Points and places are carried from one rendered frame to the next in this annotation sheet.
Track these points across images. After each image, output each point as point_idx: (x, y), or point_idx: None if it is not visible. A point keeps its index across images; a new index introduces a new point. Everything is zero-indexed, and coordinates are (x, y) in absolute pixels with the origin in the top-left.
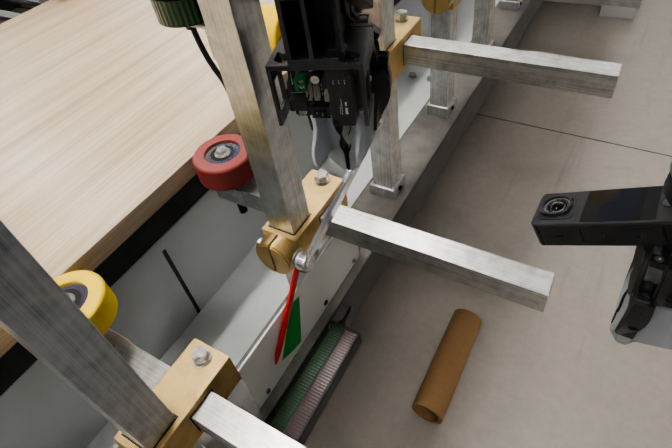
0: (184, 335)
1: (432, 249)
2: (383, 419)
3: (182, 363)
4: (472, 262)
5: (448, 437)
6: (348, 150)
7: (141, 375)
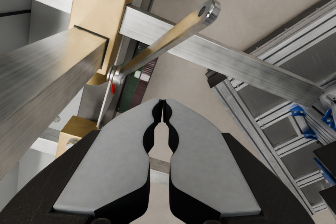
0: (32, 32)
1: (233, 70)
2: None
3: (63, 146)
4: (264, 82)
5: None
6: (164, 116)
7: (41, 148)
